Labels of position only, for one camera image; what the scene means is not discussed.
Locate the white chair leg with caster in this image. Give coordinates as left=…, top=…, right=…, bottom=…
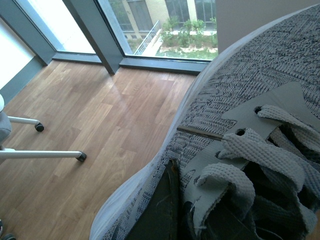
left=8, top=116, right=45, bottom=132

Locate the grey sneaker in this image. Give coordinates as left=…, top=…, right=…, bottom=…
left=89, top=5, right=320, bottom=240

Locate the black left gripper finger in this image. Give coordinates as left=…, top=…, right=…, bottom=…
left=127, top=159, right=179, bottom=240

